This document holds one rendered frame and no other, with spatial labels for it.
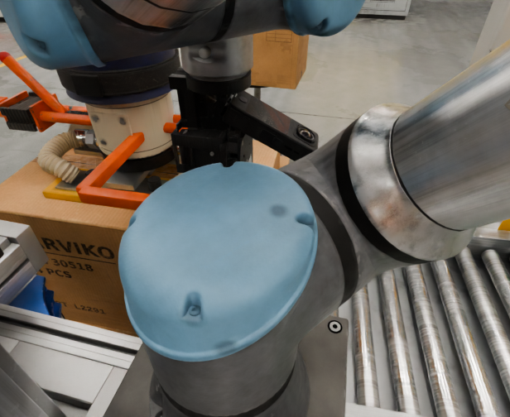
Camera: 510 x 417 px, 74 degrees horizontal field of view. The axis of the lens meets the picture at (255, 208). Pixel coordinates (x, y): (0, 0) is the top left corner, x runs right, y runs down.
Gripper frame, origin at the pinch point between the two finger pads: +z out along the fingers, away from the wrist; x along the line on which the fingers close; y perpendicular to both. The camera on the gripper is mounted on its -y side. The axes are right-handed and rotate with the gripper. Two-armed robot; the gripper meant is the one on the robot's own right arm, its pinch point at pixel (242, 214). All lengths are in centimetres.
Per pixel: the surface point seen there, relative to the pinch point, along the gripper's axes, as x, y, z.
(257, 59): -176, 32, 30
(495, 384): -14, -62, 59
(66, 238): -6.0, 39.6, 18.4
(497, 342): -23, -63, 53
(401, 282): -43, -43, 58
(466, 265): -50, -62, 53
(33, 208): -8.1, 46.6, 12.9
